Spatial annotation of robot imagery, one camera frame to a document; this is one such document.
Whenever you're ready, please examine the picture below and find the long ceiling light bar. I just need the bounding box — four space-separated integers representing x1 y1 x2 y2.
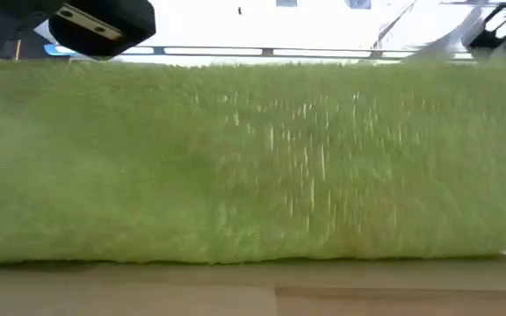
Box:
44 43 473 61

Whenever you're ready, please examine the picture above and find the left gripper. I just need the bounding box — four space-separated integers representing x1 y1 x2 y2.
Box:
48 0 157 59

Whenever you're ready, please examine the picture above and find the green microfiber towel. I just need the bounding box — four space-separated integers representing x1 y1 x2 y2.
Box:
0 59 506 267

